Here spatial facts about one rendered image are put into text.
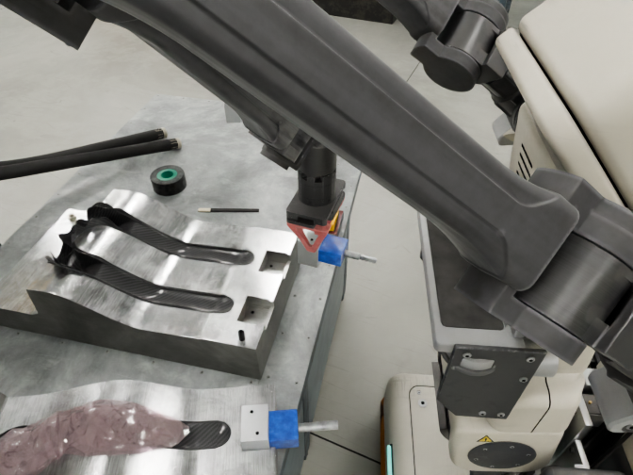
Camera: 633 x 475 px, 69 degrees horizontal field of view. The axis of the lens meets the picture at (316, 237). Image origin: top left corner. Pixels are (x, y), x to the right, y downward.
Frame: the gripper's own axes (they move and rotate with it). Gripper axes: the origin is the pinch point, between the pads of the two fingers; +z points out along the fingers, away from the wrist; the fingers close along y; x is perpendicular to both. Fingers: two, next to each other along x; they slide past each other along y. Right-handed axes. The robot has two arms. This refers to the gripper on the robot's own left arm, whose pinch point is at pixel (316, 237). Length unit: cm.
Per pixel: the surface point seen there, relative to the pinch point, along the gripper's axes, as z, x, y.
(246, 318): 8.7, -7.5, 13.5
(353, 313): 95, -4, -57
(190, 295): 6.8, -17.5, 13.6
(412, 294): 95, 16, -75
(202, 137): 15, -48, -42
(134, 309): 6.3, -24.3, 19.6
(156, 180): 12, -46, -17
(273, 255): 7.2, -8.2, 0.1
